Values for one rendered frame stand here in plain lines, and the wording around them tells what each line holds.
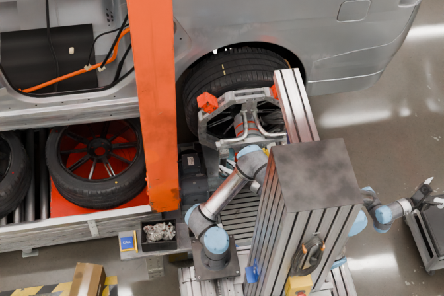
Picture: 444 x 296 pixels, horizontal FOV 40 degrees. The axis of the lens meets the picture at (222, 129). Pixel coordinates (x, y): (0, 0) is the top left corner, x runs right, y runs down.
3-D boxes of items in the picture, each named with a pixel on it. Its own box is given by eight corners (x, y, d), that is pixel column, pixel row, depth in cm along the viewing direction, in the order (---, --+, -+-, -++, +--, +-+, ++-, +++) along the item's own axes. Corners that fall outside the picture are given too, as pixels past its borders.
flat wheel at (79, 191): (131, 110, 423) (128, 88, 404) (170, 185, 391) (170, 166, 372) (37, 145, 404) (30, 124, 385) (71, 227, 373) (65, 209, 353)
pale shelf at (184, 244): (191, 223, 361) (191, 221, 358) (196, 250, 352) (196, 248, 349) (118, 234, 355) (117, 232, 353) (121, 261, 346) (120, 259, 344)
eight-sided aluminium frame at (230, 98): (284, 137, 379) (296, 82, 334) (286, 146, 375) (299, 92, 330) (197, 148, 371) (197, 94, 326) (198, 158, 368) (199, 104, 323)
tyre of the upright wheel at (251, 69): (302, 44, 348) (188, 46, 332) (314, 76, 335) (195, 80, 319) (274, 113, 401) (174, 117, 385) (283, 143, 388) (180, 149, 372)
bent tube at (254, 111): (281, 108, 341) (283, 97, 332) (289, 137, 331) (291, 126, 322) (250, 112, 339) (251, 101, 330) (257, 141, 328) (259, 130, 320)
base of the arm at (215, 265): (232, 268, 305) (234, 261, 297) (202, 273, 303) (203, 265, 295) (227, 240, 313) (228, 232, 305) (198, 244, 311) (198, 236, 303)
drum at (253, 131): (255, 122, 359) (257, 108, 348) (262, 153, 348) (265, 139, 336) (231, 125, 358) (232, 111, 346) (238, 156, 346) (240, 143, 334)
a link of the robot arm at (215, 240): (213, 265, 295) (213, 254, 284) (197, 243, 301) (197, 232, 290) (233, 251, 299) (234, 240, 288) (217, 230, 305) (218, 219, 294)
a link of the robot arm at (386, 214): (372, 214, 286) (376, 205, 278) (392, 205, 288) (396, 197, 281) (380, 228, 282) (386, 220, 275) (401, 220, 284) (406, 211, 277)
